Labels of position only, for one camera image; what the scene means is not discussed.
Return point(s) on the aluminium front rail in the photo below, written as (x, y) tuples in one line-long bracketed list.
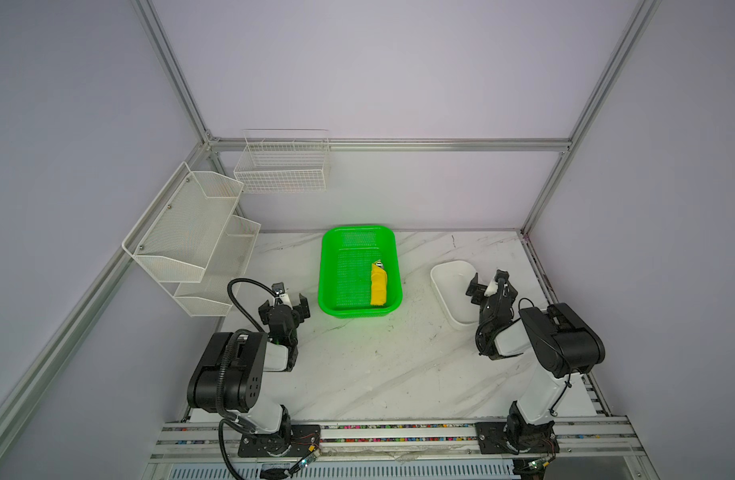
[(415, 440)]

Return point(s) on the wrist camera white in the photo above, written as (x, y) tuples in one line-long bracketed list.
[(491, 288), (281, 295)]

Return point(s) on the white wire basket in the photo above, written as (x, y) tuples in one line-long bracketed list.
[(276, 161)]

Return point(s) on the green plastic basket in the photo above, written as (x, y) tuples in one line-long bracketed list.
[(345, 271)]

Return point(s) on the white mesh two-tier shelf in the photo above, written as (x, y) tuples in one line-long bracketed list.
[(193, 241)]

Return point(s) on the white rectangular dish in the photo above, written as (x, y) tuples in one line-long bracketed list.
[(450, 281)]

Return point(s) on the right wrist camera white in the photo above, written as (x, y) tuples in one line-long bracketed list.
[(491, 288)]

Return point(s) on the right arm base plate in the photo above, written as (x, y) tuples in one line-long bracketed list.
[(504, 438)]

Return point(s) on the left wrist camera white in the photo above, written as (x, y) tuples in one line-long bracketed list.
[(281, 295)]

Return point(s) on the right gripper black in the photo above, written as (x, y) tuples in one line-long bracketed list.
[(476, 292)]

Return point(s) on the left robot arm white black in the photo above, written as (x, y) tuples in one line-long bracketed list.
[(229, 376)]

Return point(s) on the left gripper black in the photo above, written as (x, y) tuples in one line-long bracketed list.
[(264, 313)]

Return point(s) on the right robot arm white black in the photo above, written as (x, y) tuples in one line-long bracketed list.
[(565, 347)]

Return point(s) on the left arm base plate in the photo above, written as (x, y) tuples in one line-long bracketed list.
[(292, 441)]

